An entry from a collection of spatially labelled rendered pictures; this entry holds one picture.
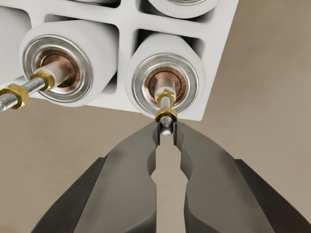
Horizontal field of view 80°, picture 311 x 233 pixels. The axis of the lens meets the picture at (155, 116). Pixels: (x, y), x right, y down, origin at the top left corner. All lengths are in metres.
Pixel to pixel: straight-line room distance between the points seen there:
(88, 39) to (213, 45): 0.16
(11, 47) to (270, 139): 0.62
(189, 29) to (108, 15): 0.11
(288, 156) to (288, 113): 0.15
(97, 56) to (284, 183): 0.72
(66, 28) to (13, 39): 0.10
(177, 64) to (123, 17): 0.11
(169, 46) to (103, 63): 0.08
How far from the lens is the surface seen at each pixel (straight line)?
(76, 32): 0.23
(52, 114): 0.60
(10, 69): 0.30
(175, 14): 0.21
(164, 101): 0.17
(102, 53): 0.23
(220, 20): 0.28
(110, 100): 0.31
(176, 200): 0.76
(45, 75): 0.20
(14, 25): 0.32
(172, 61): 0.20
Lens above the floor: 0.45
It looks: 61 degrees down
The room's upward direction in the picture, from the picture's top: 177 degrees counter-clockwise
